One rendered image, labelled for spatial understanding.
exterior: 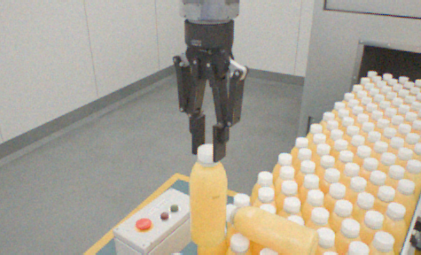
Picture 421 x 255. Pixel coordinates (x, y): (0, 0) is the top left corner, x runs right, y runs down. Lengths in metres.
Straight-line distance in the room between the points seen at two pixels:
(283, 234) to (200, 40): 0.41
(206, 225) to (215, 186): 0.09
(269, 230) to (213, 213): 0.14
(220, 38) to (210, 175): 0.24
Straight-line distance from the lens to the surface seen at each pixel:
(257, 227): 0.77
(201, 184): 0.65
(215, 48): 0.54
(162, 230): 0.85
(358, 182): 1.06
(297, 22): 4.79
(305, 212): 0.99
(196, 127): 0.63
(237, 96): 0.56
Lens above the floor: 1.67
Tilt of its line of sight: 27 degrees down
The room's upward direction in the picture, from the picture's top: straight up
